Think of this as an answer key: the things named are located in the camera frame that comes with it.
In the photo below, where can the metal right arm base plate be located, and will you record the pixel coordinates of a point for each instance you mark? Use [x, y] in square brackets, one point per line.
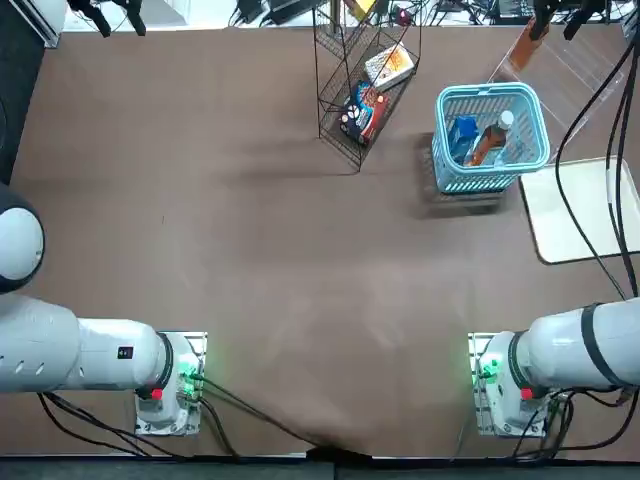
[475, 345]

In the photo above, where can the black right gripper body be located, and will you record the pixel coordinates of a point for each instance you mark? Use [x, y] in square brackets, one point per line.
[565, 2]

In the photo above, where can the blue Oreo cookie box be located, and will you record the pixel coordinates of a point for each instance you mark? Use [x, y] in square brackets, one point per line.
[462, 135]

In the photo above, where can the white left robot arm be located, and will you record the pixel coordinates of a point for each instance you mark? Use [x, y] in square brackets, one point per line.
[100, 350]

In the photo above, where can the light blue plastic shopping basket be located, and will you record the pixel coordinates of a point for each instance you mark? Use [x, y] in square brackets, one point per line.
[475, 180]

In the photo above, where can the aluminium frame post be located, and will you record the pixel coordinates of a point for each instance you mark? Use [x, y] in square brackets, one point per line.
[336, 12]

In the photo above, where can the white Franzzi cracker box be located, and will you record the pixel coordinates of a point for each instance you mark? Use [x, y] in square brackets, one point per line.
[390, 67]

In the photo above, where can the amber tea bottle white cap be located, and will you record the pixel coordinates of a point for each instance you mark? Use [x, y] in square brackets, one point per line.
[490, 140]
[525, 52]

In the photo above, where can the yellow Nabati wafer box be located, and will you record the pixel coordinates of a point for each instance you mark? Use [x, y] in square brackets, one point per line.
[362, 5]

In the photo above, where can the black plug with red light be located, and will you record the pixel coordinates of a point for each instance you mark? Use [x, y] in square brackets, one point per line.
[404, 19]

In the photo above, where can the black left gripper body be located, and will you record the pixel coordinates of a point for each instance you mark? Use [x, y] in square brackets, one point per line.
[115, 2]

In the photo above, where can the dark chocolate cookie box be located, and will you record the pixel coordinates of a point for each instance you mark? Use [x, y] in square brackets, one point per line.
[365, 115]

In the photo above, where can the black power brick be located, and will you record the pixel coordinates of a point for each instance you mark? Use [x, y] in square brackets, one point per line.
[292, 7]
[250, 10]

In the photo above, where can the cream plastic tray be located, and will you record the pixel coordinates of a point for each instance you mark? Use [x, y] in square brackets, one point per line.
[580, 215]

